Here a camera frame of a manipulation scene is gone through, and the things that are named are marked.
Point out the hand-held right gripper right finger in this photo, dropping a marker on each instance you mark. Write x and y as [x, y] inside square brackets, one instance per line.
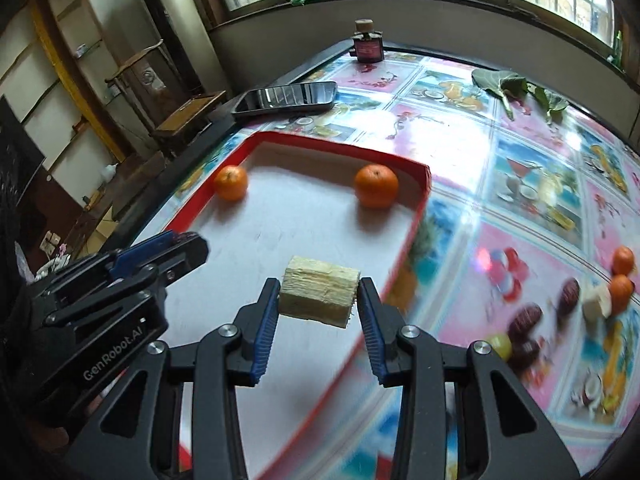
[372, 341]

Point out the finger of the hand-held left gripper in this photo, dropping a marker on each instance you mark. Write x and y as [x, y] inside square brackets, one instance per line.
[190, 256]
[140, 258]

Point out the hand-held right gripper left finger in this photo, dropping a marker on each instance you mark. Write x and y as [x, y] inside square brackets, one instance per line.
[262, 341]

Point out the peeled sugarcane piece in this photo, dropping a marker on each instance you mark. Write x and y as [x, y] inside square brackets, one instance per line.
[596, 305]
[320, 292]

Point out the red rimmed white tray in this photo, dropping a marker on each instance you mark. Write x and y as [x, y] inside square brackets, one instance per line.
[300, 230]

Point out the yellow-green grape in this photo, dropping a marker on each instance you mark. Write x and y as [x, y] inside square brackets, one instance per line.
[501, 345]

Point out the dark red date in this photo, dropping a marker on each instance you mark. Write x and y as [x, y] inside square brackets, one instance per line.
[525, 321]
[570, 296]
[522, 353]

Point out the orange tangerine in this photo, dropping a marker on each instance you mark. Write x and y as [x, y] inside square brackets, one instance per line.
[621, 292]
[623, 260]
[231, 183]
[376, 186]

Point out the white power strip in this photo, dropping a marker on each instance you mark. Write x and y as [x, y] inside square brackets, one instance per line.
[50, 242]

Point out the wooden chair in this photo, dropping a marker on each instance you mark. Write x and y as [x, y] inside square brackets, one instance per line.
[187, 115]

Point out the black panel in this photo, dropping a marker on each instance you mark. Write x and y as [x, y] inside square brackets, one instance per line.
[15, 160]

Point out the black smartphone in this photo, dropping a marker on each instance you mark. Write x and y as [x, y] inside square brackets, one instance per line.
[285, 96]

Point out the dark glass bottle with cork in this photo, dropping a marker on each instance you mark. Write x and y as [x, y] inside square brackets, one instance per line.
[368, 44]

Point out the green leaf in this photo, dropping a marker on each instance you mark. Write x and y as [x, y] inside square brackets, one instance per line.
[500, 82]
[550, 102]

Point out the green bottle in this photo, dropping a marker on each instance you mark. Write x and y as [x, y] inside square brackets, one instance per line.
[616, 47]

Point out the wooden wall shelf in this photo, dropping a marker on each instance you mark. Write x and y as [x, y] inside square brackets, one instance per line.
[65, 60]

